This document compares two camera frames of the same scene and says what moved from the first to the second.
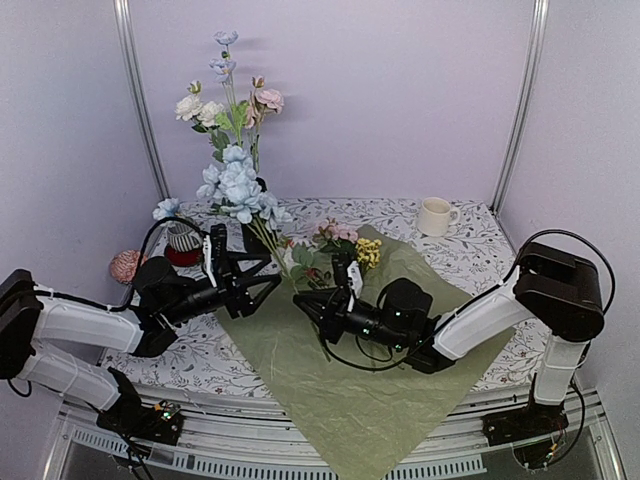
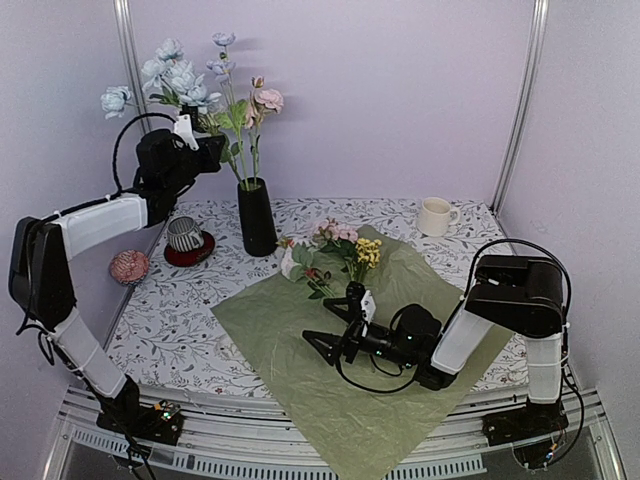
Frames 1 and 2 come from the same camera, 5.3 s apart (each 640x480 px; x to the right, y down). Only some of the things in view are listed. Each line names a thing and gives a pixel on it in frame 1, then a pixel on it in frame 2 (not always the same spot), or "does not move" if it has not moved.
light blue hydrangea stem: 235,187 to 170,77
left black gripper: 237,298 to 213,151
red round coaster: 184,259 does not move
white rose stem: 204,114 to 230,121
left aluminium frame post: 123,14 does not move
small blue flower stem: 223,68 does not move
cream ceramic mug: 436,215 does not move
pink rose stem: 261,104 does not move
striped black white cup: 183,238 does not move
